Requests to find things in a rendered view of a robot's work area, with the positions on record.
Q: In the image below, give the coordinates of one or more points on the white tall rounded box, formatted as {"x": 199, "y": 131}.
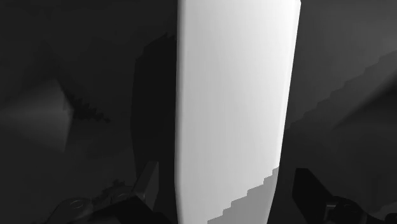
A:
{"x": 232, "y": 93}

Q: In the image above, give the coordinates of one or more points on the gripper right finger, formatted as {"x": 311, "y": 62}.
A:
{"x": 313, "y": 201}

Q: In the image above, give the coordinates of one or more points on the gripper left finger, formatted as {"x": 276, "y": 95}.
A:
{"x": 124, "y": 206}

